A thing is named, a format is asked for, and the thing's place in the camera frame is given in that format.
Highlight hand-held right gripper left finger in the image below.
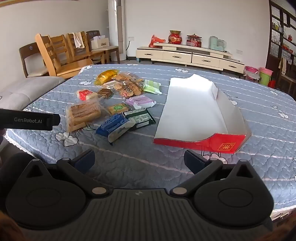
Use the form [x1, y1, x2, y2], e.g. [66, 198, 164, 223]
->
[23, 149, 110, 198]

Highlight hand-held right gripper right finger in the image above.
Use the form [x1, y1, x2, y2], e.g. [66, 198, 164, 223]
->
[169, 149, 257, 198]

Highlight dark green snack packet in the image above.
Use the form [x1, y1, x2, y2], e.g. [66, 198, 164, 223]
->
[122, 108, 157, 132]

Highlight green bucket with pink rim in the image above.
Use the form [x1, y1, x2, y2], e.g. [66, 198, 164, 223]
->
[258, 67, 274, 87]

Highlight light wooden chair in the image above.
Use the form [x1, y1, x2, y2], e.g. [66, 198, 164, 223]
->
[67, 32, 104, 64]
[35, 34, 94, 80]
[50, 35, 80, 64]

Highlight white towel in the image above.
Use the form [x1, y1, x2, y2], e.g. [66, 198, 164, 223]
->
[72, 32, 85, 49]

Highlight clear cracker packet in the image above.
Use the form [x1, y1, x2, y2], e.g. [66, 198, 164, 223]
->
[112, 72, 137, 82]

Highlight green label biscuit packet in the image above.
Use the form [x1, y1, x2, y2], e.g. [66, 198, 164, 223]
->
[107, 103, 130, 116]

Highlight dark wooden display shelf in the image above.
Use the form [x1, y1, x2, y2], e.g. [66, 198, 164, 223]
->
[265, 0, 296, 90]

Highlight cream low cabinet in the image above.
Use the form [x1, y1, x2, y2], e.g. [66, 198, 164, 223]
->
[135, 42, 245, 75]

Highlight clear round biscuit packet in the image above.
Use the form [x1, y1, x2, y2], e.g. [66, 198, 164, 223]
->
[109, 79, 144, 98]

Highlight purple snack packet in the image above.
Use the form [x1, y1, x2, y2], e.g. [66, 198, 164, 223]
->
[125, 95, 157, 110]

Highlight dark chair with pale cushion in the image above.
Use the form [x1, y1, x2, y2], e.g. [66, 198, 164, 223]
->
[19, 42, 48, 78]

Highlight light green snack packet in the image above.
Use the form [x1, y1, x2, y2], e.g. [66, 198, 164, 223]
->
[142, 79, 163, 95]

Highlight small brown snack packet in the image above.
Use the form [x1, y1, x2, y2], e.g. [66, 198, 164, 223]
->
[97, 88, 114, 99]

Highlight blue snack packet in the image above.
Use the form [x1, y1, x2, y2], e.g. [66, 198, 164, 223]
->
[96, 114, 129, 137]

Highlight white and red cardboard box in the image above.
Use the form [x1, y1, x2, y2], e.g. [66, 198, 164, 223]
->
[153, 74, 253, 154]

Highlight dark brown cushioned chair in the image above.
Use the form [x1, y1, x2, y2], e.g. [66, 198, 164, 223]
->
[86, 30, 121, 64]

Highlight yellow snack packet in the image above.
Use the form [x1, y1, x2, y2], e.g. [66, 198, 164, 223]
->
[94, 69, 119, 86]

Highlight red carousel gift box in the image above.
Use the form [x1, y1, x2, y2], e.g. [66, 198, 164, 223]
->
[186, 34, 203, 48]

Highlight mint green kitchen appliance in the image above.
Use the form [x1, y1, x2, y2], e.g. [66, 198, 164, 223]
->
[209, 36, 227, 52]

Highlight large clear bread packet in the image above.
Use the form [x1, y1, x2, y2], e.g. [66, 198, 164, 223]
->
[65, 102, 103, 133]

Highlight white tower air conditioner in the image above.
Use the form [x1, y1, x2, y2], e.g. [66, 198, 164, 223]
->
[107, 0, 127, 62]

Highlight white gift bag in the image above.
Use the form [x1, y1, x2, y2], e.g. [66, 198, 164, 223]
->
[91, 35, 110, 50]

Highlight grey sofa cushion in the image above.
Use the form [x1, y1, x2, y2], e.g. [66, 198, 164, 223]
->
[0, 76, 66, 112]

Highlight red and gold pot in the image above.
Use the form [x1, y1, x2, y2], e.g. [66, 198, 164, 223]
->
[168, 30, 183, 44]

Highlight red plastic bag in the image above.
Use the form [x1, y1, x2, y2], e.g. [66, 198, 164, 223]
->
[148, 35, 166, 48]

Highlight grey-blue quilted blanket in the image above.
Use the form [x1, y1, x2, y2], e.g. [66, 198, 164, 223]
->
[5, 64, 296, 220]

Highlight red and white snack packet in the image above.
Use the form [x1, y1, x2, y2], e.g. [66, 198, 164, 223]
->
[76, 89, 99, 102]

